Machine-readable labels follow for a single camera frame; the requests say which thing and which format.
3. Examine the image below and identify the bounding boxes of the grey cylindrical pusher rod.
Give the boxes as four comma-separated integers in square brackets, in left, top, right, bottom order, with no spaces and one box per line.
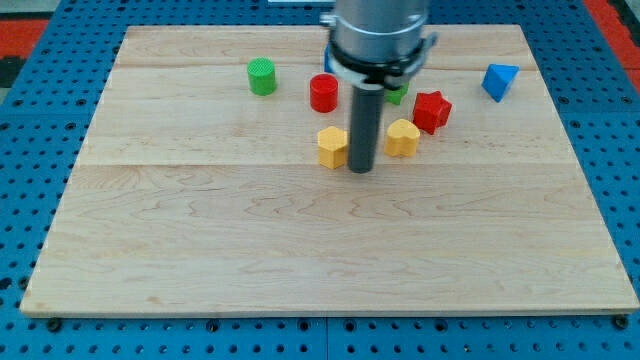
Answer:
[348,87,385,173]

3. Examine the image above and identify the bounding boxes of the blue block behind arm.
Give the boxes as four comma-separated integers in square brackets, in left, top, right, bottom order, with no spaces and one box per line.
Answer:
[323,46,333,74]

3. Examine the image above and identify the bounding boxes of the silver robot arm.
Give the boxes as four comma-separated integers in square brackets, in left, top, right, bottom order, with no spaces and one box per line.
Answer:
[320,0,438,173]

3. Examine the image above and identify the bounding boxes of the blue triangle block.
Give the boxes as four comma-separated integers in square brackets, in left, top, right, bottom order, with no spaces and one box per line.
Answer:
[481,64,520,103]

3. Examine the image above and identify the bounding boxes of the green block behind rod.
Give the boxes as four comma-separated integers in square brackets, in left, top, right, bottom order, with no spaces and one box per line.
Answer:
[385,83,409,105]

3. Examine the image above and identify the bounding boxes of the yellow heart block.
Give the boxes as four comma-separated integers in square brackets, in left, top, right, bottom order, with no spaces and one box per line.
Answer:
[384,119,421,157]

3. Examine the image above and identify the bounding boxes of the red cylinder block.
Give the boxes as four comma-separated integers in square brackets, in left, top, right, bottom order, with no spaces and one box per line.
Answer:
[309,73,339,113]

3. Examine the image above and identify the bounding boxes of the yellow hexagon block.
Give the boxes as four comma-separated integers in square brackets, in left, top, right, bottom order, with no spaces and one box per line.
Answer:
[317,126,348,169]

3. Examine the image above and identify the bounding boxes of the red star block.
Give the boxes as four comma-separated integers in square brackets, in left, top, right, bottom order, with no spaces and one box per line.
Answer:
[413,91,453,135]

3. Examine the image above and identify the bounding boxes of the green cylinder block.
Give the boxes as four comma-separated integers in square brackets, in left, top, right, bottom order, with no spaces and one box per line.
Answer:
[247,57,277,96]

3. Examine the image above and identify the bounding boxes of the wooden board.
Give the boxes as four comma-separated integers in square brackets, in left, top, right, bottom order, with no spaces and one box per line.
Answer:
[21,25,639,318]

